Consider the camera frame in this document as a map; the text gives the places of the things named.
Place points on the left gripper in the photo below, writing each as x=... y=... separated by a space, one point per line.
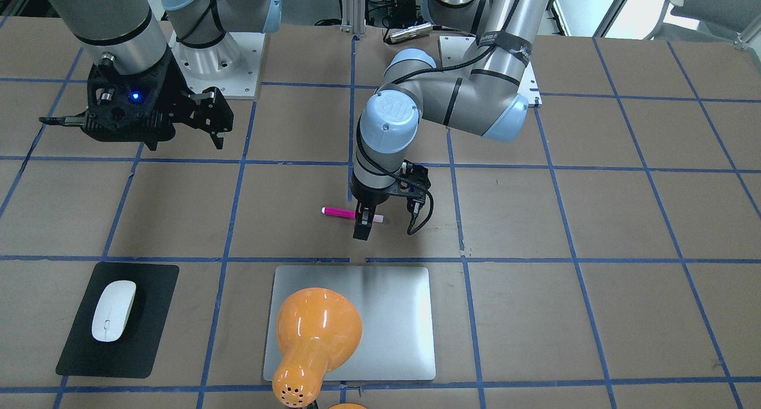
x=368 y=192

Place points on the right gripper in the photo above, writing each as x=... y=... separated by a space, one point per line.
x=177 y=83

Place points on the pink marker pen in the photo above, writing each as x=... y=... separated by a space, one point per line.
x=348 y=214

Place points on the white computer mouse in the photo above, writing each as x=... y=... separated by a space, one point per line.
x=113 y=310

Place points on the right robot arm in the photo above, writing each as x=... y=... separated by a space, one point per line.
x=126 y=34

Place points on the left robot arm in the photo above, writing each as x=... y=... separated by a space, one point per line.
x=479 y=96

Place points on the black mousepad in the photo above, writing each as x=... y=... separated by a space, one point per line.
x=133 y=355

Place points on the silver closed laptop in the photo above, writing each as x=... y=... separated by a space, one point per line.
x=394 y=305

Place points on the orange desk lamp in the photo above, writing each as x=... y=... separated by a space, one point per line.
x=317 y=330

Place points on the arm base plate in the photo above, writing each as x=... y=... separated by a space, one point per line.
x=453 y=49
x=232 y=65

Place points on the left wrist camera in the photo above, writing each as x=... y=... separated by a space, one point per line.
x=415 y=183

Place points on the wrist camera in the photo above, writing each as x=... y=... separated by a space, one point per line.
x=415 y=183
x=124 y=108

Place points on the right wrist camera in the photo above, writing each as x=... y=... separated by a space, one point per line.
x=124 y=108

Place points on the aluminium frame post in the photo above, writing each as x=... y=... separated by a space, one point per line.
x=353 y=19

